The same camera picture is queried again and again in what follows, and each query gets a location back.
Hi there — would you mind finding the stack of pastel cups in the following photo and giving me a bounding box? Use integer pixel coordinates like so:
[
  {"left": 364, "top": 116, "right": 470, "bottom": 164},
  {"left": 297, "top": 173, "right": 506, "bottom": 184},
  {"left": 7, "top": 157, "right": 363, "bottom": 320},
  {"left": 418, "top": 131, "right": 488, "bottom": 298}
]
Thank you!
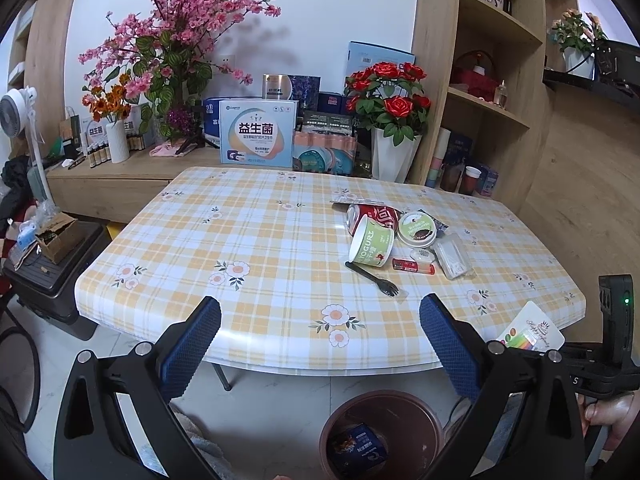
[{"left": 425, "top": 127, "right": 452, "bottom": 189}]

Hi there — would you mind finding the tall light blue box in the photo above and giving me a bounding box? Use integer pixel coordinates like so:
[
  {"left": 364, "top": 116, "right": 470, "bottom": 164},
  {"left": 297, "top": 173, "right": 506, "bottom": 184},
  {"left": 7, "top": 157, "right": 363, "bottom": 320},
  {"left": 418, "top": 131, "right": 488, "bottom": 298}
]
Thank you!
[{"left": 345, "top": 41, "right": 416, "bottom": 96}]

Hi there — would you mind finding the red basket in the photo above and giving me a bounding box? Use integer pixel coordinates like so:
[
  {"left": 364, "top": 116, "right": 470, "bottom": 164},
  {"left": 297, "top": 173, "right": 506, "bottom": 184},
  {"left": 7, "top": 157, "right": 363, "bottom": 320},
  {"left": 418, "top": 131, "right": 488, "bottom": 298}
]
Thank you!
[{"left": 449, "top": 50, "right": 501, "bottom": 101}]

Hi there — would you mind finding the black cable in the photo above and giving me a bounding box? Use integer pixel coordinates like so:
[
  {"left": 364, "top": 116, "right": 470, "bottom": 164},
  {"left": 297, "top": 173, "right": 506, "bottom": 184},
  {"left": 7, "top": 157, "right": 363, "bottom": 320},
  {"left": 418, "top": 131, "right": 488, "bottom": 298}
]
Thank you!
[{"left": 0, "top": 327, "right": 42, "bottom": 433}]

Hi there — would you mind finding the black equipment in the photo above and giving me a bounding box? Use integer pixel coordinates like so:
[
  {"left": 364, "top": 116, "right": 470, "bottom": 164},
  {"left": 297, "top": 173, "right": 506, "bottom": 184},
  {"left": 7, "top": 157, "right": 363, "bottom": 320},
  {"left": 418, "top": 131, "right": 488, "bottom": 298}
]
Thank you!
[{"left": 542, "top": 39, "right": 640, "bottom": 108}]

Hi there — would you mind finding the white faceted vase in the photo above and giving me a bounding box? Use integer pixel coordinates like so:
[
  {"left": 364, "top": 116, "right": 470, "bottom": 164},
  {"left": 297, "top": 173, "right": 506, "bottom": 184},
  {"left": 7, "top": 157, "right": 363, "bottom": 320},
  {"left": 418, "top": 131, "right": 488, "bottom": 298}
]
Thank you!
[{"left": 370, "top": 127, "right": 423, "bottom": 184}]

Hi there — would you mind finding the black plastic fork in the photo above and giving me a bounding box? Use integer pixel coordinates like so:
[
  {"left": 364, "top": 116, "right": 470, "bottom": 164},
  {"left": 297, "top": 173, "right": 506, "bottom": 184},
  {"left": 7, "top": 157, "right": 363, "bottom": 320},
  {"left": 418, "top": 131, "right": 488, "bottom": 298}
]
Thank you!
[{"left": 345, "top": 261, "right": 401, "bottom": 297}]

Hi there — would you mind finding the red lighter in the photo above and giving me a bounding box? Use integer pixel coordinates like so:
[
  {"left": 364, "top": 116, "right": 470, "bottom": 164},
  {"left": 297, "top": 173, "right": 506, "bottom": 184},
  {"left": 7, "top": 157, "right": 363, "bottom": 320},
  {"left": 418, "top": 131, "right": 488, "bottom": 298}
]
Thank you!
[{"left": 391, "top": 257, "right": 436, "bottom": 276}]

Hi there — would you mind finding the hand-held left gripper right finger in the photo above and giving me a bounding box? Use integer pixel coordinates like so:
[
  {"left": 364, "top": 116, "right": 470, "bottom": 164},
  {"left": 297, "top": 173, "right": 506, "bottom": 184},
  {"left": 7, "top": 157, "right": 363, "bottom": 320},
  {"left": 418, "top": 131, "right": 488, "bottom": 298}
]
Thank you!
[{"left": 419, "top": 293, "right": 608, "bottom": 480}]

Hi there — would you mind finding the cardboard box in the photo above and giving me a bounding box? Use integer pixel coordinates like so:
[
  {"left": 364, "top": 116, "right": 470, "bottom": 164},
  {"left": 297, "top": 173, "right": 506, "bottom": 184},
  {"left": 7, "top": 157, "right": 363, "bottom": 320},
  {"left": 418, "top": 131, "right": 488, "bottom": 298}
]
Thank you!
[{"left": 35, "top": 212, "right": 86, "bottom": 263}]

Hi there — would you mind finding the black hard case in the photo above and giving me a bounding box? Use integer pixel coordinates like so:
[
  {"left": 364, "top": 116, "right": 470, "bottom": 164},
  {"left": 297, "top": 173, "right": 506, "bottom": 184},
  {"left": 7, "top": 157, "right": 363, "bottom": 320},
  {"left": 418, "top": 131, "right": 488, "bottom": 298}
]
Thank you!
[{"left": 2, "top": 220, "right": 113, "bottom": 341}]

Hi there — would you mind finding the wooden shelf unit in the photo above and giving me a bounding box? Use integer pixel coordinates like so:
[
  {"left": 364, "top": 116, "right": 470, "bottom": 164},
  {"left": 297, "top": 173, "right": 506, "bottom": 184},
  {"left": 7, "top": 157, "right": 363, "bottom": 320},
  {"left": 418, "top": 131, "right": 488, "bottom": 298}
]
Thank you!
[{"left": 410, "top": 0, "right": 571, "bottom": 221}]

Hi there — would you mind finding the white plant pot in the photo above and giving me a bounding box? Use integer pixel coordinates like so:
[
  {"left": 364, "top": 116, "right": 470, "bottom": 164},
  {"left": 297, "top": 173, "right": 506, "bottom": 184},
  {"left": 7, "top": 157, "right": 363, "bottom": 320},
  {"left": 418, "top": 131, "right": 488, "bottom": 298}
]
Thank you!
[{"left": 563, "top": 47, "right": 597, "bottom": 80}]

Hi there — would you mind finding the white ribbed vase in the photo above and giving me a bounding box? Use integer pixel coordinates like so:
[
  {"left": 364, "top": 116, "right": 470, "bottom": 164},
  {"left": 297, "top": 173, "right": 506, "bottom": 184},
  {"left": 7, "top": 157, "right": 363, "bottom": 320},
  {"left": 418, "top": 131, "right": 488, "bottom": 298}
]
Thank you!
[{"left": 106, "top": 121, "right": 131, "bottom": 164}]

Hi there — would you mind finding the pink blossom arrangement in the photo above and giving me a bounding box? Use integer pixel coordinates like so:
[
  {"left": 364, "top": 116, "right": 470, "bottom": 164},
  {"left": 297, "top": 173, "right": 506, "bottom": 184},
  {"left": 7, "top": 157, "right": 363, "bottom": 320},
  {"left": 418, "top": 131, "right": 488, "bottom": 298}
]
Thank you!
[{"left": 77, "top": 0, "right": 283, "bottom": 146}]

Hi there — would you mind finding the orange flower bunch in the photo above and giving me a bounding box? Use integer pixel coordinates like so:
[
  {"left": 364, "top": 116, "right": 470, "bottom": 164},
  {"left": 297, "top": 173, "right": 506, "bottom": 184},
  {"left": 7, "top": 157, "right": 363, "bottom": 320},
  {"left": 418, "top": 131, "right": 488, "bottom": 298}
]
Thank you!
[{"left": 82, "top": 84, "right": 132, "bottom": 123}]

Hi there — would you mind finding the red soda can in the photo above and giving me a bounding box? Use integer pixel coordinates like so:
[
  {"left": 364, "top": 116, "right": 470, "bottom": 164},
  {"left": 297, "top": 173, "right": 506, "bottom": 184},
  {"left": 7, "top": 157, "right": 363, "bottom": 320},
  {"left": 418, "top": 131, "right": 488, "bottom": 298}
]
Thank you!
[{"left": 346, "top": 203, "right": 401, "bottom": 237}]

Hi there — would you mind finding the blue white carton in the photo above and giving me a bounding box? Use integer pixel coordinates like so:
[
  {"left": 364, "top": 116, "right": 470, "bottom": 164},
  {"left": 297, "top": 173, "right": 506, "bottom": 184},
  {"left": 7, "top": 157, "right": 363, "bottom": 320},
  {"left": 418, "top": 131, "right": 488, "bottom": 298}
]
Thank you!
[{"left": 202, "top": 97, "right": 223, "bottom": 143}]

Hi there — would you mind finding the person's fleece-clad leg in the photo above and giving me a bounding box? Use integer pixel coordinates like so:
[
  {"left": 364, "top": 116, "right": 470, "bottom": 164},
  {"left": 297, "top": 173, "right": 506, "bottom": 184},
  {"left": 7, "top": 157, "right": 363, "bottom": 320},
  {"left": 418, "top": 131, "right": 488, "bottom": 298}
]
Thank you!
[{"left": 172, "top": 405, "right": 223, "bottom": 463}]

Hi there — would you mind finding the large blue white box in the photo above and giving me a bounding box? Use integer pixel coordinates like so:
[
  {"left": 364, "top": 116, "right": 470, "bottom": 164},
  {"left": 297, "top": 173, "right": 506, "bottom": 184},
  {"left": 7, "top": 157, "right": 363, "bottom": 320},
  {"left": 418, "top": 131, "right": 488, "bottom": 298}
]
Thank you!
[{"left": 219, "top": 100, "right": 299, "bottom": 169}]

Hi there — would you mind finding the dark blue small box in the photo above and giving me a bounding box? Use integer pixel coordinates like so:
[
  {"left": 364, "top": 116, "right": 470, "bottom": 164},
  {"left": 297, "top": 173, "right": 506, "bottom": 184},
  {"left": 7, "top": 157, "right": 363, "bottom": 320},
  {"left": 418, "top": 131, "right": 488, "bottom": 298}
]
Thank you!
[{"left": 317, "top": 91, "right": 346, "bottom": 113}]

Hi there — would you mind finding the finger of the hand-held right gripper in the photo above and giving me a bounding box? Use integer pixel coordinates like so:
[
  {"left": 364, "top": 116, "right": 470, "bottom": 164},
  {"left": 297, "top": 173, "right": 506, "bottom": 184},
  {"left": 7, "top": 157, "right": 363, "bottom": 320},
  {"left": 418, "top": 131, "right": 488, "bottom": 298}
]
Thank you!
[{"left": 561, "top": 342, "right": 603, "bottom": 362}]

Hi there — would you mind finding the purple flower bunch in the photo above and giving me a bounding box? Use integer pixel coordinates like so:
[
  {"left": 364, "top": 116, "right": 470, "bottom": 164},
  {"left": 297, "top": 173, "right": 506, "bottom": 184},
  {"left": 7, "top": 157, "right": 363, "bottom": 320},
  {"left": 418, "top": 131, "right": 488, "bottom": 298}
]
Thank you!
[{"left": 165, "top": 107, "right": 201, "bottom": 138}]

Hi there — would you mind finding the silver gold box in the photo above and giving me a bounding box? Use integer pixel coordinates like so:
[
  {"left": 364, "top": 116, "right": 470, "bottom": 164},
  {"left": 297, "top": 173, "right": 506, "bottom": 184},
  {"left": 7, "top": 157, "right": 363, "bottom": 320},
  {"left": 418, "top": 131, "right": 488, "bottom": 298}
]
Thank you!
[{"left": 262, "top": 74, "right": 292, "bottom": 102}]

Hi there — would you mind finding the peach rose plant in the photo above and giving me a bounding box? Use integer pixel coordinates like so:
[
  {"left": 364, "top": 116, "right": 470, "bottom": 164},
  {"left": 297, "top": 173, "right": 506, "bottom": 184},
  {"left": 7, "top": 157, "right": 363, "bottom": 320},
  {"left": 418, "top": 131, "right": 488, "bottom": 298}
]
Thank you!
[{"left": 549, "top": 9, "right": 608, "bottom": 56}]

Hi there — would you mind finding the white standing fan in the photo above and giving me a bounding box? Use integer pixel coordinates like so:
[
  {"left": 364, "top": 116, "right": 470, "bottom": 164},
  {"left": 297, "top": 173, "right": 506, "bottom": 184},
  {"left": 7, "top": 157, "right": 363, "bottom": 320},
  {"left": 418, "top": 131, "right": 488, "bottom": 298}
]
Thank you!
[{"left": 0, "top": 86, "right": 53, "bottom": 206}]

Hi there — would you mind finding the black printed box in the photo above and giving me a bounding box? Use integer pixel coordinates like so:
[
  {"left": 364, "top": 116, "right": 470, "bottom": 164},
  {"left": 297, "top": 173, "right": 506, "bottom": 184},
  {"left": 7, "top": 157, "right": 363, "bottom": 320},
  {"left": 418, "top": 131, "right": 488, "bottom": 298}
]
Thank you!
[{"left": 300, "top": 110, "right": 357, "bottom": 136}]

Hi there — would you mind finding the white card with colourful candles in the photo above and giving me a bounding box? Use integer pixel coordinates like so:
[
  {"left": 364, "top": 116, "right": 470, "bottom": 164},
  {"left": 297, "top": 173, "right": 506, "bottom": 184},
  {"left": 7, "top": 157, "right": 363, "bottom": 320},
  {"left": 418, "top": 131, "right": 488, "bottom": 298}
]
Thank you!
[{"left": 496, "top": 301, "right": 566, "bottom": 356}]

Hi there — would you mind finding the red rose bouquet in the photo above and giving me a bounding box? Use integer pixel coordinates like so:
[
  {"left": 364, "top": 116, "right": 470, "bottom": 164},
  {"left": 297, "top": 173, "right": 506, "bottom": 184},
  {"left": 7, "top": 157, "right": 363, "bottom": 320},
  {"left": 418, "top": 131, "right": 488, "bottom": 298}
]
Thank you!
[{"left": 344, "top": 61, "right": 432, "bottom": 147}]

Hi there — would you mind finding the clear packet of white sticks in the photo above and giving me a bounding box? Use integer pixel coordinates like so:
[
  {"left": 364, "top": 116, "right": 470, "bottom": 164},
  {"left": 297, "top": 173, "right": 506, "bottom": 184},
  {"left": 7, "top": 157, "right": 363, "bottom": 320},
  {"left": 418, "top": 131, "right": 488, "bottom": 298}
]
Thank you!
[{"left": 432, "top": 233, "right": 473, "bottom": 280}]

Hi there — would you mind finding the blue foil wrapper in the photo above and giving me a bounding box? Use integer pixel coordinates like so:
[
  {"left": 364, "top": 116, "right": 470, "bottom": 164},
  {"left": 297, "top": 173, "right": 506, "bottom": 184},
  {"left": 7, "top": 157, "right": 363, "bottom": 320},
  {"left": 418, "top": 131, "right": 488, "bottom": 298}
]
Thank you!
[{"left": 417, "top": 209, "right": 451, "bottom": 236}]

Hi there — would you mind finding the blue snack box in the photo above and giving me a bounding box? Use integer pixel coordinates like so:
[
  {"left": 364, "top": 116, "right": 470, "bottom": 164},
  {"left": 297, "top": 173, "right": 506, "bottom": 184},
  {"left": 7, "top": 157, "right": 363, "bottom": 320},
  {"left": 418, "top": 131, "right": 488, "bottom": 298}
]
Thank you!
[{"left": 327, "top": 423, "right": 390, "bottom": 478}]

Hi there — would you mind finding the low wooden sideboard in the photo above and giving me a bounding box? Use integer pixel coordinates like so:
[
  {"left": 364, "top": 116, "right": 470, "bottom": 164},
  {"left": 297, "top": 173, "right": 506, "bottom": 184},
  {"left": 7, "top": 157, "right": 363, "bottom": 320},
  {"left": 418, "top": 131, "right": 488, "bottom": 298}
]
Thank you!
[{"left": 45, "top": 147, "right": 221, "bottom": 223}]

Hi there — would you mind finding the brown round trash bin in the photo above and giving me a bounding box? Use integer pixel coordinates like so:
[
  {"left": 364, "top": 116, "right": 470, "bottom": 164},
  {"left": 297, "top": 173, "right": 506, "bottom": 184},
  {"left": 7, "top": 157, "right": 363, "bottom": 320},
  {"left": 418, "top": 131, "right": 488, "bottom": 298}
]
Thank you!
[{"left": 319, "top": 392, "right": 445, "bottom": 480}]

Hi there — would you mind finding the row of small amber bottles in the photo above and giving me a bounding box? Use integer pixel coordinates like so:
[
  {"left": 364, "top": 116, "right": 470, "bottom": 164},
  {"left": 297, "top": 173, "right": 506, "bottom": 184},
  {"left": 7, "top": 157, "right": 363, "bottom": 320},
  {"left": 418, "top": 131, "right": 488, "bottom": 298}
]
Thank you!
[{"left": 87, "top": 142, "right": 111, "bottom": 168}]

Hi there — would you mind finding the red paper cup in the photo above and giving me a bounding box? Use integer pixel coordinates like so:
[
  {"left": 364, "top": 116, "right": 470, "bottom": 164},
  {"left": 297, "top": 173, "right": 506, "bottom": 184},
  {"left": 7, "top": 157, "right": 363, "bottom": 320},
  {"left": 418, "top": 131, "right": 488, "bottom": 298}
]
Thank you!
[{"left": 459, "top": 166, "right": 482, "bottom": 196}]

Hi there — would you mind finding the plaid floral tablecloth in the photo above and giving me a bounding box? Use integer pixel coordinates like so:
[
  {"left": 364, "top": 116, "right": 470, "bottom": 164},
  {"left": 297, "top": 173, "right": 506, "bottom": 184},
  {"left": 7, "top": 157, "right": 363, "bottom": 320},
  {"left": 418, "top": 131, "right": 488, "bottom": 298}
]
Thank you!
[{"left": 75, "top": 166, "right": 587, "bottom": 372}]

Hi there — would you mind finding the round white green lid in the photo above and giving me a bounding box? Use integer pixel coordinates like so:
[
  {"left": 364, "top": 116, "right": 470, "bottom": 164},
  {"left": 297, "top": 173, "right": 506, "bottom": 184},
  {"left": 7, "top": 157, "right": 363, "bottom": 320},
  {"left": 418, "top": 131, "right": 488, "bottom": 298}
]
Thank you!
[{"left": 396, "top": 211, "right": 438, "bottom": 249}]

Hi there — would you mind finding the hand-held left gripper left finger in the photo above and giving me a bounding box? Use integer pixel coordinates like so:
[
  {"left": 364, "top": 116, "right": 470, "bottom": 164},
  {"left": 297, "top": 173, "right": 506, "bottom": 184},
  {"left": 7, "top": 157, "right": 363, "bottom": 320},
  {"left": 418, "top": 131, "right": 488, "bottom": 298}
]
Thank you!
[{"left": 52, "top": 296, "right": 223, "bottom": 480}]

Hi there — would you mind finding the dark starry box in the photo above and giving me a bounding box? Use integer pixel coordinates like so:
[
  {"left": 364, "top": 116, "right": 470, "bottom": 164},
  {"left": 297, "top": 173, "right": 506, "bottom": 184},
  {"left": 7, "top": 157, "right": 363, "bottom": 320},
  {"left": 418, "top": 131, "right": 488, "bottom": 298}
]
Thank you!
[{"left": 289, "top": 76, "right": 321, "bottom": 111}]

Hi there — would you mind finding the pink cloth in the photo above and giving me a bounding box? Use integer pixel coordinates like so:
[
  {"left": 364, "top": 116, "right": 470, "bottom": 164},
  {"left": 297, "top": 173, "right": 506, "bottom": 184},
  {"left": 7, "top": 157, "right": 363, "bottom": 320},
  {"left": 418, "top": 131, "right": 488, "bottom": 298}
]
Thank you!
[{"left": 150, "top": 142, "right": 188, "bottom": 159}]

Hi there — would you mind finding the person's right hand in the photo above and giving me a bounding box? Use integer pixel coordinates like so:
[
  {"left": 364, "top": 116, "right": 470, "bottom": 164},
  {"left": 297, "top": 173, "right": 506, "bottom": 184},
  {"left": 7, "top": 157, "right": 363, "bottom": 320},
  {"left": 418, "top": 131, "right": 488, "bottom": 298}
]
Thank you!
[{"left": 575, "top": 394, "right": 640, "bottom": 453}]

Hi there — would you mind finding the black mini tripod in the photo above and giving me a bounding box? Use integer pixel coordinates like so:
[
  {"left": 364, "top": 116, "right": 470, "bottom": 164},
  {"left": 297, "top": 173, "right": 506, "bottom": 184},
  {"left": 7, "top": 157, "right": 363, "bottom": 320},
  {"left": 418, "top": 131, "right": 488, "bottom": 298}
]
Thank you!
[{"left": 177, "top": 105, "right": 221, "bottom": 156}]

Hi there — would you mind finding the green white yogurt cup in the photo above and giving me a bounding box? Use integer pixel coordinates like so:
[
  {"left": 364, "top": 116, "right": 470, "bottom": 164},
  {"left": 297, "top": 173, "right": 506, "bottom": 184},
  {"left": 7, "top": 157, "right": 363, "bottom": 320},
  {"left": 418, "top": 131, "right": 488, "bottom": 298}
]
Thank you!
[{"left": 348, "top": 216, "right": 396, "bottom": 267}]

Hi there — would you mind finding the orange teal tissue pack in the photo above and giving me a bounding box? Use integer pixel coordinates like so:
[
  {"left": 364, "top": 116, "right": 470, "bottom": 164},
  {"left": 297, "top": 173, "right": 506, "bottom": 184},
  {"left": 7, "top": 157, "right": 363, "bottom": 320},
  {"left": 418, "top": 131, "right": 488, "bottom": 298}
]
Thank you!
[{"left": 292, "top": 130, "right": 358, "bottom": 177}]

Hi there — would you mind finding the dark blue shelf box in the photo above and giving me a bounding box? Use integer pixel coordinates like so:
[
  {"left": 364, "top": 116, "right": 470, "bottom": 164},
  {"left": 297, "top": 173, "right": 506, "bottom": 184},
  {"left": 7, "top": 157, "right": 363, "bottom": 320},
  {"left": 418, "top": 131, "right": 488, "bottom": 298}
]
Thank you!
[{"left": 445, "top": 132, "right": 473, "bottom": 168}]

